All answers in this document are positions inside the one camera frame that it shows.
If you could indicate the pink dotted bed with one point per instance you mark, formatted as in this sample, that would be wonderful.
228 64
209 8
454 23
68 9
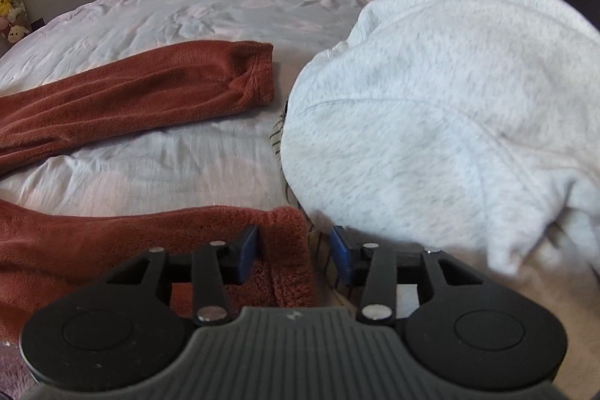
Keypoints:
187 6

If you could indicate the light grey sweatshirt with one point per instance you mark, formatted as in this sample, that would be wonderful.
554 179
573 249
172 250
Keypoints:
445 123

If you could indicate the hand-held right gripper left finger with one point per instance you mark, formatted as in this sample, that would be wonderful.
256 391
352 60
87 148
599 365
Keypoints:
247 252

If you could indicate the red fleece garment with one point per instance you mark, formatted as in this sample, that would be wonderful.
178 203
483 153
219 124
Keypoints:
117 100

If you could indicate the white dark-striped garment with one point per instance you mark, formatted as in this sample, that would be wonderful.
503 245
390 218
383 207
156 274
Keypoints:
281 133

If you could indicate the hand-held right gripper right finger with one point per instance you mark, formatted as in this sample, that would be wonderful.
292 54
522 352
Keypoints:
341 254

